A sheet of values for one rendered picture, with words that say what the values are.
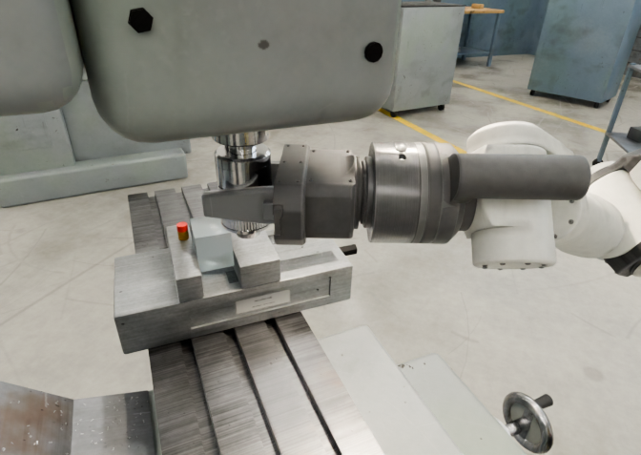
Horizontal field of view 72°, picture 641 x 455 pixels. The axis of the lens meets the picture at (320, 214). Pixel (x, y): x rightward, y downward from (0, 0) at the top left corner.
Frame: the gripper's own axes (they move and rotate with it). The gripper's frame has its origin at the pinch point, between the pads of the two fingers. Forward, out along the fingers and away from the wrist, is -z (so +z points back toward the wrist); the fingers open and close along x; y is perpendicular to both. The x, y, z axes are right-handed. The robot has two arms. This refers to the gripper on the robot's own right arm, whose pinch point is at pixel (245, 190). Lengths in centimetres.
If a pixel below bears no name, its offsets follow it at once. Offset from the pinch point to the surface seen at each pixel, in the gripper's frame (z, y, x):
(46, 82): -5.1, -12.7, 15.5
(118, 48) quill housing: -3.1, -13.7, 12.3
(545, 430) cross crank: 49, 58, -18
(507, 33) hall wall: 345, 90, -878
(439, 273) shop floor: 67, 124, -157
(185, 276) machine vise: -11.7, 19.3, -12.8
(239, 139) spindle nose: 0.4, -5.5, 2.3
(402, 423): 18.3, 38.8, -5.5
